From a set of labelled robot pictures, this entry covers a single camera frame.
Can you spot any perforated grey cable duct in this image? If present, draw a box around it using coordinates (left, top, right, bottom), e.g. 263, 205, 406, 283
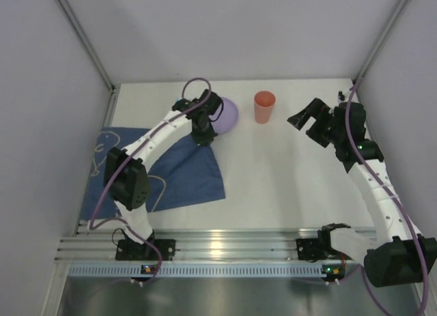
68, 263, 344, 278

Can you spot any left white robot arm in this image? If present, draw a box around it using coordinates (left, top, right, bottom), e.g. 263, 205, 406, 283
103, 90, 223, 245

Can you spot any purple plastic plate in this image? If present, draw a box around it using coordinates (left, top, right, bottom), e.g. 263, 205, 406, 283
210, 97, 239, 135

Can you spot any aluminium frame post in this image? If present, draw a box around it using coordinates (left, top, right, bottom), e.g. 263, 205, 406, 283
352, 0, 412, 85
51, 0, 115, 90

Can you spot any right aluminium frame post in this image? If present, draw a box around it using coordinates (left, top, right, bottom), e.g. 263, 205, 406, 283
352, 0, 412, 85

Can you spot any orange plastic cup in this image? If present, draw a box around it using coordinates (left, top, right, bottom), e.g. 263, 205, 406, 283
254, 91, 276, 124

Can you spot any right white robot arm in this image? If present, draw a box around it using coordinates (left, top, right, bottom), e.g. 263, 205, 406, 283
287, 98, 436, 287

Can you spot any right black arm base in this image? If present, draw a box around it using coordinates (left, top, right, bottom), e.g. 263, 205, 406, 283
296, 238, 345, 263

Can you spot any blue embroidered cloth placemat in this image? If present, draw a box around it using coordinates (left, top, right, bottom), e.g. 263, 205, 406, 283
79, 127, 225, 220

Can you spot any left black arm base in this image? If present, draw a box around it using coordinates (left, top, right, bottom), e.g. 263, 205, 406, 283
115, 238, 176, 261

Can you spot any left aluminium frame post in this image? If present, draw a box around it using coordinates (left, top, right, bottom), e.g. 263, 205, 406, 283
51, 0, 115, 90

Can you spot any aluminium mounting rail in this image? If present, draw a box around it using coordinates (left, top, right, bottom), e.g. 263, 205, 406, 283
56, 228, 425, 262

